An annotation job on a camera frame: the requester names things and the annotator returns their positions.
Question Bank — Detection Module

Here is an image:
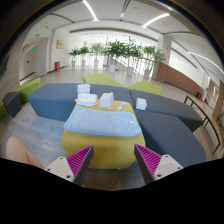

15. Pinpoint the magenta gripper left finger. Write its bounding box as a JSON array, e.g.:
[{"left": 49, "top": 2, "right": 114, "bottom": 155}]
[{"left": 46, "top": 145, "right": 94, "bottom": 186}]

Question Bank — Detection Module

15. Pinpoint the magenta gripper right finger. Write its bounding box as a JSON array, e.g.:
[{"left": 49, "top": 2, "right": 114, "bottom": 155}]
[{"left": 134, "top": 144, "right": 182, "bottom": 184}]

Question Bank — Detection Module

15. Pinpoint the light blue towel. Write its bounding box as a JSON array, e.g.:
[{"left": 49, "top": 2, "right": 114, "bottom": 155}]
[{"left": 64, "top": 106, "right": 141, "bottom": 137}]

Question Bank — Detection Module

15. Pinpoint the crumpled white towel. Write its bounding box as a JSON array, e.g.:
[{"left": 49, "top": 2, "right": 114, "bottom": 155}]
[{"left": 76, "top": 93, "right": 98, "bottom": 106}]

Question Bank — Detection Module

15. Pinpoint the blue-grey sofa front section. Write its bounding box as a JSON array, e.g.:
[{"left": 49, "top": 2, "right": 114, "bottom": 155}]
[{"left": 134, "top": 109, "right": 206, "bottom": 167}]

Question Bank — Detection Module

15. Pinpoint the blue-grey sofa section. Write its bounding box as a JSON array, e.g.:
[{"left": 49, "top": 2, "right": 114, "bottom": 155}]
[
  {"left": 28, "top": 83, "right": 133, "bottom": 122},
  {"left": 129, "top": 90, "right": 203, "bottom": 132},
  {"left": 134, "top": 109, "right": 206, "bottom": 167}
]

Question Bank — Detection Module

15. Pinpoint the yellow ottoman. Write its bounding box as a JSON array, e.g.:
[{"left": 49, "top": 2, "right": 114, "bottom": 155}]
[{"left": 61, "top": 101, "right": 145, "bottom": 169}]

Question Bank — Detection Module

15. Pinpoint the person's bare knee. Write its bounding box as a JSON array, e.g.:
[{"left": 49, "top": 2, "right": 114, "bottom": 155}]
[{"left": 6, "top": 136, "right": 44, "bottom": 169}]

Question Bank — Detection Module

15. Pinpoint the blue-grey sofa right section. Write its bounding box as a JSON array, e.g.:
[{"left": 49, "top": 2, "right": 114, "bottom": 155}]
[{"left": 129, "top": 90, "right": 203, "bottom": 132}]

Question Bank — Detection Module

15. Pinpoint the white tissue box right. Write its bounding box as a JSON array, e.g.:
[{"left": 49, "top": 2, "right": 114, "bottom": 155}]
[{"left": 136, "top": 98, "right": 147, "bottom": 110}]

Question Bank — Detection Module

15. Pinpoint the white tissue box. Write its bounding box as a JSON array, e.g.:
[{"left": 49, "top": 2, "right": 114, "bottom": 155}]
[
  {"left": 136, "top": 98, "right": 147, "bottom": 110},
  {"left": 100, "top": 93, "right": 114, "bottom": 109}
]

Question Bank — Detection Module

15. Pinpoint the small white remote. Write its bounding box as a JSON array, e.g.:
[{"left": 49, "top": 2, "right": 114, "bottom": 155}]
[{"left": 118, "top": 102, "right": 127, "bottom": 111}]

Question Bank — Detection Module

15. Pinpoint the blue-grey sofa left section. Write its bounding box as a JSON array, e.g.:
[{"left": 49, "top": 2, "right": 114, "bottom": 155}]
[{"left": 28, "top": 83, "right": 133, "bottom": 122}]

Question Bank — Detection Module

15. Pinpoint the white tissue box centre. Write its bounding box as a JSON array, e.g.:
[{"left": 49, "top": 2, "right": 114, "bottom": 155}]
[{"left": 100, "top": 93, "right": 114, "bottom": 109}]

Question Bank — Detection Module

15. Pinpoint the stack of folded white towels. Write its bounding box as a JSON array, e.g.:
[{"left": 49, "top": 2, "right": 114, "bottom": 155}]
[{"left": 77, "top": 84, "right": 90, "bottom": 94}]

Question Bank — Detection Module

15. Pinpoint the green ottoman right back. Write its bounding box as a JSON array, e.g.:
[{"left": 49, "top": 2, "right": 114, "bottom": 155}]
[{"left": 128, "top": 81, "right": 163, "bottom": 95}]

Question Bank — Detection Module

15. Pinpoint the green ottoman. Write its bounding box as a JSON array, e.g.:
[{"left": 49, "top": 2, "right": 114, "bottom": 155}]
[
  {"left": 82, "top": 73, "right": 123, "bottom": 87},
  {"left": 128, "top": 81, "right": 163, "bottom": 95}
]

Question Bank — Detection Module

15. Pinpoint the green bench left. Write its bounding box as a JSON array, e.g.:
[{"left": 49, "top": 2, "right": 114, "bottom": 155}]
[{"left": 15, "top": 78, "right": 41, "bottom": 104}]

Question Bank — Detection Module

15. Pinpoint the dark grey ottoman left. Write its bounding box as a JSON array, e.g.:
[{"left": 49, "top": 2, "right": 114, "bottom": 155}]
[{"left": 3, "top": 92, "right": 21, "bottom": 117}]

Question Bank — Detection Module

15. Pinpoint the green ottoman centre back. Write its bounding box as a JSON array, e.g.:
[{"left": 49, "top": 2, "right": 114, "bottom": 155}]
[{"left": 82, "top": 73, "right": 123, "bottom": 87}]

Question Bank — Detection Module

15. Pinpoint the brown reception counter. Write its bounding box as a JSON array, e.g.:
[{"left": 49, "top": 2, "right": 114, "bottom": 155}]
[{"left": 156, "top": 62, "right": 203, "bottom": 95}]

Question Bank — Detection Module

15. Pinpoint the red fire extinguisher box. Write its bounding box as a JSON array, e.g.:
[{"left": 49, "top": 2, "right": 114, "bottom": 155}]
[{"left": 55, "top": 61, "right": 60, "bottom": 71}]

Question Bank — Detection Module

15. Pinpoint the potted plant far right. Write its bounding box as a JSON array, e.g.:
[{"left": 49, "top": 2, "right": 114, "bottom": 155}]
[{"left": 143, "top": 46, "right": 165, "bottom": 79}]

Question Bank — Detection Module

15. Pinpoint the potted plant far left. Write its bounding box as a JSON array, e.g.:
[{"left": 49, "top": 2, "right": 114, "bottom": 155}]
[{"left": 69, "top": 48, "right": 80, "bottom": 66}]

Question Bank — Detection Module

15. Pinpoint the potted plant centre right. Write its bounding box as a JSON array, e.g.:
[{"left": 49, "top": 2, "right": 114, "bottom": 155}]
[{"left": 125, "top": 38, "right": 142, "bottom": 76}]

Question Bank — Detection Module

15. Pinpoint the large potted plant centre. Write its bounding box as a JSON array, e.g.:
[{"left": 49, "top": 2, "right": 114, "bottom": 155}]
[{"left": 104, "top": 40, "right": 127, "bottom": 73}]

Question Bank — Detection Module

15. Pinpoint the wooden bench with black frame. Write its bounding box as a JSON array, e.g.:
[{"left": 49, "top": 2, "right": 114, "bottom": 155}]
[{"left": 184, "top": 95, "right": 222, "bottom": 153}]

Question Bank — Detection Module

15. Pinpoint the framed picture on wall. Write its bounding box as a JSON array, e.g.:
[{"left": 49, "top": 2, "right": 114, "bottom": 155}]
[{"left": 56, "top": 40, "right": 64, "bottom": 49}]

